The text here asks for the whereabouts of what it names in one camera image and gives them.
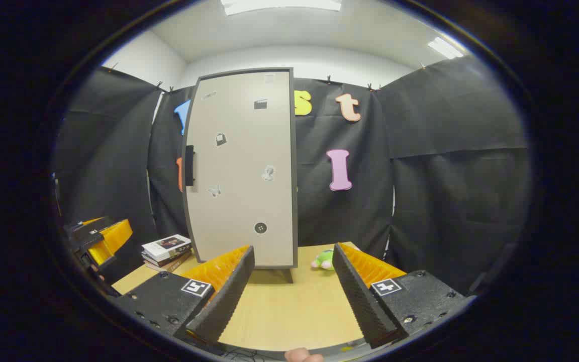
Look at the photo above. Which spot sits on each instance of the dark cover book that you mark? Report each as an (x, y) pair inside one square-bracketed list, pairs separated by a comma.
[(169, 260)]

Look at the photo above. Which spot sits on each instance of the brown cover book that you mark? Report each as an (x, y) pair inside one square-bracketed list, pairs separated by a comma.
[(174, 266)]

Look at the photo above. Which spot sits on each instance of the black backdrop cloth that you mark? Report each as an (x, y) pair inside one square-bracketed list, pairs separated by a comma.
[(445, 176)]

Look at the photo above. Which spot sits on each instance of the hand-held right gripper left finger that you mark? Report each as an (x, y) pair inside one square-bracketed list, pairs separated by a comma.
[(224, 301)]

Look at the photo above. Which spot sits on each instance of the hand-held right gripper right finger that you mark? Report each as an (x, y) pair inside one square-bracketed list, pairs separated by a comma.
[(360, 296)]

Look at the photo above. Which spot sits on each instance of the green and pink plush toy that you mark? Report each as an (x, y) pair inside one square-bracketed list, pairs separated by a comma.
[(324, 260)]

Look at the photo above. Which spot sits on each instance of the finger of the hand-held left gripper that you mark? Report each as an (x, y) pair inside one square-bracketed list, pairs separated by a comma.
[(113, 239), (92, 220)]

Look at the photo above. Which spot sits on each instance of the grey cabinet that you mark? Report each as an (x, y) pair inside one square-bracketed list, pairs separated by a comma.
[(284, 274)]

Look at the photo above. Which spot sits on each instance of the grey cabinet door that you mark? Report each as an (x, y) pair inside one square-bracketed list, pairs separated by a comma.
[(244, 176)]

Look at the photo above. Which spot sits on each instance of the white cover book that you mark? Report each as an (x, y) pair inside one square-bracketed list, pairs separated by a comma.
[(165, 245)]

